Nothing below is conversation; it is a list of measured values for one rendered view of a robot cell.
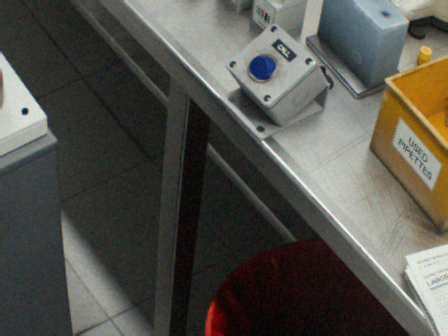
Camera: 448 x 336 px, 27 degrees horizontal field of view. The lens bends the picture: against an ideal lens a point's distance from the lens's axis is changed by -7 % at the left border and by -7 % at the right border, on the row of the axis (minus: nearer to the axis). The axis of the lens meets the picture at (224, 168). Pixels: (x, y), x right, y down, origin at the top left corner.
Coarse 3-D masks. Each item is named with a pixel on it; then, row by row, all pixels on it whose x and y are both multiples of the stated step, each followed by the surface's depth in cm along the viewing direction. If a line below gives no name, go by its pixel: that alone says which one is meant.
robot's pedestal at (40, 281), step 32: (0, 160) 93; (32, 160) 95; (0, 192) 95; (32, 192) 99; (0, 224) 99; (32, 224) 103; (0, 256) 103; (32, 256) 107; (0, 288) 107; (32, 288) 111; (64, 288) 116; (0, 320) 112; (32, 320) 116; (64, 320) 121
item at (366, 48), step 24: (336, 0) 102; (360, 0) 99; (384, 0) 100; (336, 24) 104; (360, 24) 100; (384, 24) 97; (408, 24) 98; (312, 48) 108; (336, 48) 106; (360, 48) 102; (384, 48) 99; (336, 72) 105; (360, 72) 103; (384, 72) 103; (360, 96) 103
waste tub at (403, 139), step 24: (408, 72) 93; (432, 72) 95; (384, 96) 93; (408, 96) 96; (432, 96) 99; (384, 120) 95; (408, 120) 91; (432, 120) 102; (384, 144) 96; (408, 144) 92; (432, 144) 89; (408, 168) 94; (432, 168) 90; (408, 192) 95; (432, 192) 91; (432, 216) 93
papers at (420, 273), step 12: (420, 252) 89; (432, 252) 89; (444, 252) 89; (420, 264) 88; (432, 264) 88; (444, 264) 88; (408, 276) 87; (420, 276) 87; (432, 276) 87; (444, 276) 87; (420, 288) 86; (432, 288) 86; (444, 288) 86; (420, 300) 86; (432, 300) 85; (444, 300) 85; (432, 312) 84; (444, 312) 84; (432, 324) 84; (444, 324) 83
